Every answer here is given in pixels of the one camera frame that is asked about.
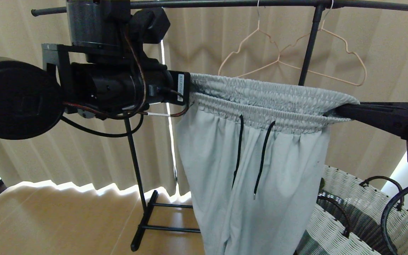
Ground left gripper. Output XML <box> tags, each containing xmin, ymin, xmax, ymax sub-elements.
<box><xmin>133</xmin><ymin>64</ymin><xmax>190</xmax><ymax>114</ymax></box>

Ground pale grey shorts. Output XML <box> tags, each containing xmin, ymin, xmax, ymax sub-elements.
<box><xmin>174</xmin><ymin>73</ymin><xmax>360</xmax><ymax>255</ymax></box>

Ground pink clothes hanger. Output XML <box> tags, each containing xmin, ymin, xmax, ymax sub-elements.
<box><xmin>218</xmin><ymin>0</ymin><xmax>281</xmax><ymax>79</ymax></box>
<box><xmin>278</xmin><ymin>0</ymin><xmax>367</xmax><ymax>87</ymax></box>

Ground white laundry basket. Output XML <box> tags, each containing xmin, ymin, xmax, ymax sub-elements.
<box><xmin>296</xmin><ymin>165</ymin><xmax>408</xmax><ymax>255</ymax></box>

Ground black clothes rack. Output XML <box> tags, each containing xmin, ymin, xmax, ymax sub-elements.
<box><xmin>31</xmin><ymin>0</ymin><xmax>408</xmax><ymax>252</ymax></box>

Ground beige curtain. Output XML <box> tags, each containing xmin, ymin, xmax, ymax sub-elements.
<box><xmin>0</xmin><ymin>0</ymin><xmax>408</xmax><ymax>199</ymax></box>

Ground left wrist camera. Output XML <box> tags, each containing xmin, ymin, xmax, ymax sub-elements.
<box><xmin>128</xmin><ymin>7</ymin><xmax>171</xmax><ymax>68</ymax></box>

